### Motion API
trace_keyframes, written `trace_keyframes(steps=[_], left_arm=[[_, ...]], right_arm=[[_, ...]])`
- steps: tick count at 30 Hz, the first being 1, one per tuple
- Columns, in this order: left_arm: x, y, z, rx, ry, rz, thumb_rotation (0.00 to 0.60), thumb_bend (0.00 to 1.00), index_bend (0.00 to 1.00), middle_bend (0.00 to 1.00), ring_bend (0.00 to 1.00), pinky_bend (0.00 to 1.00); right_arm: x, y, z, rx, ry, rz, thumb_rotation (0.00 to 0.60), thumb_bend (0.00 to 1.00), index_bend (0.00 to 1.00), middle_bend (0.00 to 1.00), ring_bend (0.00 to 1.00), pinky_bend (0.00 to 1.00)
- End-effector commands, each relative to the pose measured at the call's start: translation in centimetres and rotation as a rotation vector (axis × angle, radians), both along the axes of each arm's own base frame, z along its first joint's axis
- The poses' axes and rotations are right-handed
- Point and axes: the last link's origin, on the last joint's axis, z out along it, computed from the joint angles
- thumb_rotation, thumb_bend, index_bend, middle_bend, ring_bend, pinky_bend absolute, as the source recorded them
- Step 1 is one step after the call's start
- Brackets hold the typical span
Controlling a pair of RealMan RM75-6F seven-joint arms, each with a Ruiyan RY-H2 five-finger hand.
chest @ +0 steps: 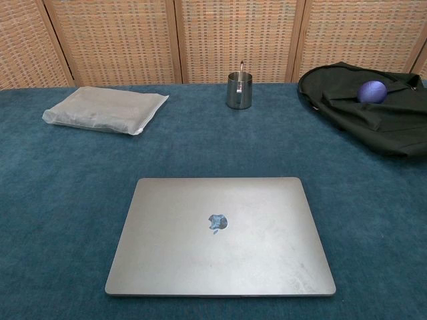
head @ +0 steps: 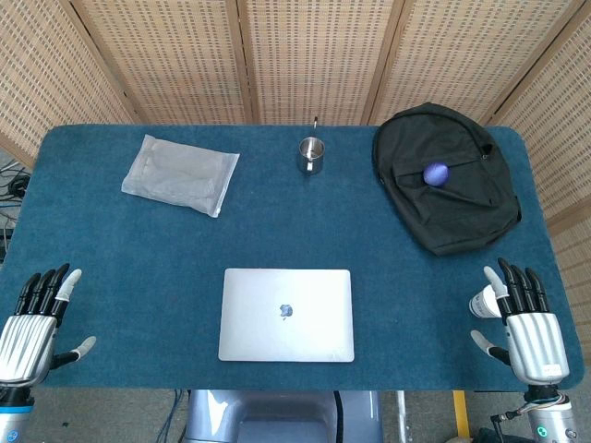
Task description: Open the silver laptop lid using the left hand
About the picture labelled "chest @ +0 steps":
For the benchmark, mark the silver laptop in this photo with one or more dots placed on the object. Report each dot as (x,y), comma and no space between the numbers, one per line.
(220,240)

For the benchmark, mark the woven rattan folding screen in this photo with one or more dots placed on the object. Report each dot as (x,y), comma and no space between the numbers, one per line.
(213,40)

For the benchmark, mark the stainless steel cup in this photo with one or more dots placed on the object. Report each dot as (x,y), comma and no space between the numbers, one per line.
(239,95)

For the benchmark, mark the metal straw in cup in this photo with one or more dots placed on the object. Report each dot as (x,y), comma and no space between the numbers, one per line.
(241,66)

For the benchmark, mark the white plastic-wrapped package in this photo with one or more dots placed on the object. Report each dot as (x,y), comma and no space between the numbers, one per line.
(103,110)

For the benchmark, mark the teal carpet table cover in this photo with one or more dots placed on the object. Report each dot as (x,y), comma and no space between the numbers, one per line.
(66,216)

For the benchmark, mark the purple ball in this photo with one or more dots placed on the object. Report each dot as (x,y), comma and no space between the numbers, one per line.
(372,91)

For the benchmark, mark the black backpack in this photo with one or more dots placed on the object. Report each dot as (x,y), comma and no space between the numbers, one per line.
(383,120)

